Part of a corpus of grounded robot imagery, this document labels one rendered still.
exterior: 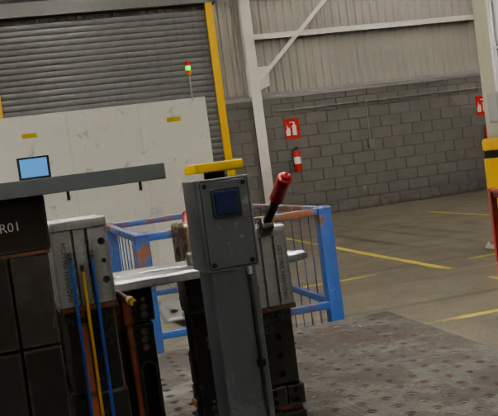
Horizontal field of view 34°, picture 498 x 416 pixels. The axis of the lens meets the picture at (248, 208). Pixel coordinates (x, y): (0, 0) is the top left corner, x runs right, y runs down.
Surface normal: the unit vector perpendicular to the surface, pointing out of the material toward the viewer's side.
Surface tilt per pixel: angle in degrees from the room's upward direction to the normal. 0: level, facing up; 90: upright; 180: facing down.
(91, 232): 90
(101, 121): 90
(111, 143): 90
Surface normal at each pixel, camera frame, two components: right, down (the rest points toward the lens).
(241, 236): 0.32, 0.01
